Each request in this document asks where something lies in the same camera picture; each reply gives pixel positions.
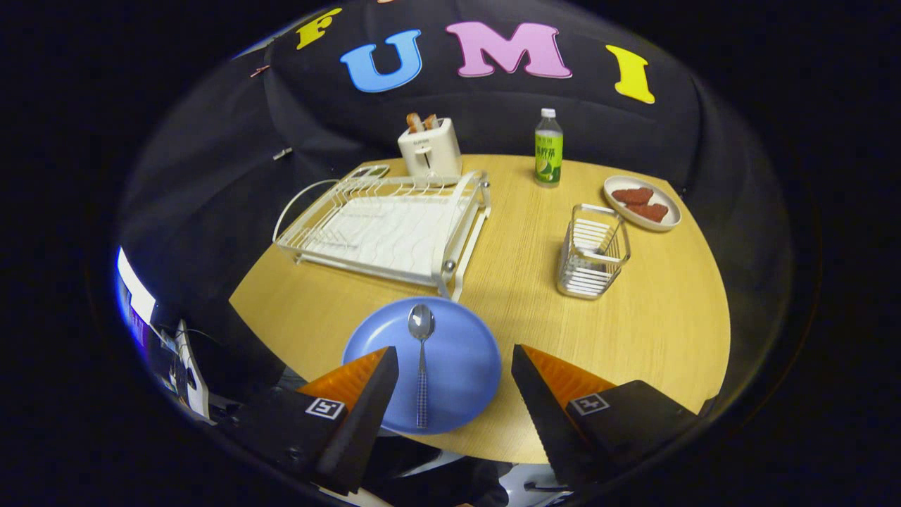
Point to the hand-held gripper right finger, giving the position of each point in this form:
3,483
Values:
545,415

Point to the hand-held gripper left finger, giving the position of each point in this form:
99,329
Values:
359,422

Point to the blue plate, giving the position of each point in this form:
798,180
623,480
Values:
464,359

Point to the silver spoon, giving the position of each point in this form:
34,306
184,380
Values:
421,324

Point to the beige round plate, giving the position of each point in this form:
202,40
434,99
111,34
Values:
669,201

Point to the red meat slice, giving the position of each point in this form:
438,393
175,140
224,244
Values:
632,196
647,212

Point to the divided snack tray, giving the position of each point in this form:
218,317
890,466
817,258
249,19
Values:
369,171

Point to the lit computer screen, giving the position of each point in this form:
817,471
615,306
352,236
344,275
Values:
135,296

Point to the green label drink bottle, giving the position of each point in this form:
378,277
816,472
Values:
548,155

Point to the white toaster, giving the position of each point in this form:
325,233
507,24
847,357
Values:
429,151

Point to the white clip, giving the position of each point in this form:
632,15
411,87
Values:
283,153

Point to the toasted bread slice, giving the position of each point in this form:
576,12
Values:
414,123
431,122

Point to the pink clip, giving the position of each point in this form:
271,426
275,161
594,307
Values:
260,71

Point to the white upright frame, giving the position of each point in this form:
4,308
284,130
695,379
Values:
193,373

